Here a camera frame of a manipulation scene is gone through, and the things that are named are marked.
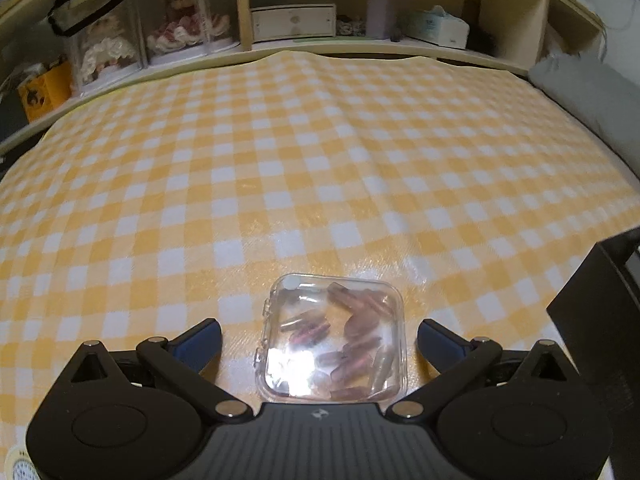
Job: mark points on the pale purple box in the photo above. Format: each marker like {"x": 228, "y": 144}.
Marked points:
{"x": 379, "y": 10}

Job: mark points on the white round tape measure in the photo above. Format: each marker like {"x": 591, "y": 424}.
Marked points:
{"x": 15, "y": 465}

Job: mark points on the doll in cream dress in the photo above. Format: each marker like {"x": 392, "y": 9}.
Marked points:
{"x": 107, "y": 50}

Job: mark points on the cream wooden shelf unit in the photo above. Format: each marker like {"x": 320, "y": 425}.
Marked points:
{"x": 241, "y": 10}

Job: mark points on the doll in red dress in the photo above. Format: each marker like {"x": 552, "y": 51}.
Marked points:
{"x": 187, "y": 20}

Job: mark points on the orange box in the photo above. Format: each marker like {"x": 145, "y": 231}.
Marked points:
{"x": 45, "y": 90}

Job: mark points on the yellow checkered tablecloth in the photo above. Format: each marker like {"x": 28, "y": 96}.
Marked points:
{"x": 300, "y": 160}

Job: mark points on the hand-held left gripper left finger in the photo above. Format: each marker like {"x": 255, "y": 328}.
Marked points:
{"x": 200, "y": 345}

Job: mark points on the clear square case brown pieces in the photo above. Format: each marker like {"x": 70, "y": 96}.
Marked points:
{"x": 330, "y": 340}

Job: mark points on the small white drawer unit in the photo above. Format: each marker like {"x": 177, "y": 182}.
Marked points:
{"x": 292, "y": 17}

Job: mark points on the black cardboard box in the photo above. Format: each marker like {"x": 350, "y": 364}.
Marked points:
{"x": 600, "y": 320}

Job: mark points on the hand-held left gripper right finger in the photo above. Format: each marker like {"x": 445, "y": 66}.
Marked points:
{"x": 434, "y": 340}

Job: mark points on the grey pillow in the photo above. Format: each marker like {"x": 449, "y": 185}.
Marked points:
{"x": 585, "y": 95}

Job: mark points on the white tissue box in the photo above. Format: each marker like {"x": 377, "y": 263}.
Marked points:
{"x": 435, "y": 27}

